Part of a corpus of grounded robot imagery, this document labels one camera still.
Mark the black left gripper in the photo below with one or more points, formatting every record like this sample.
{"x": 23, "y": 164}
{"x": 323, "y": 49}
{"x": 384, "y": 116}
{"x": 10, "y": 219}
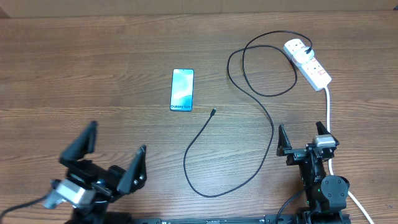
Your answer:
{"x": 109, "y": 181}

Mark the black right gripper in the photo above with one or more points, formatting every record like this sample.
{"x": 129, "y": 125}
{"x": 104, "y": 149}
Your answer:
{"x": 295, "y": 155}

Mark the blue Samsung Galaxy smartphone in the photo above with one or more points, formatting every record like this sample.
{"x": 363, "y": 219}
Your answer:
{"x": 181, "y": 98}

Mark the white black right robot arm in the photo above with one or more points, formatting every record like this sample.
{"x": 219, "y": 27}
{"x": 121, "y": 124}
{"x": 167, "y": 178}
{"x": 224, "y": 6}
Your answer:
{"x": 326, "y": 194}

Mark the white charger plug adapter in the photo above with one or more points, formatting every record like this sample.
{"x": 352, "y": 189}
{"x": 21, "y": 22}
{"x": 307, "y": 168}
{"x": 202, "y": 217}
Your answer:
{"x": 303, "y": 55}

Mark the white power strip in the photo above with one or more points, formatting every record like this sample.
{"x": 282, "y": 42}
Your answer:
{"x": 315, "y": 74}

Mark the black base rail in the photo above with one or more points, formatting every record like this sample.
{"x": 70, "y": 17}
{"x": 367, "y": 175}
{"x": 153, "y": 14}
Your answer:
{"x": 267, "y": 219}

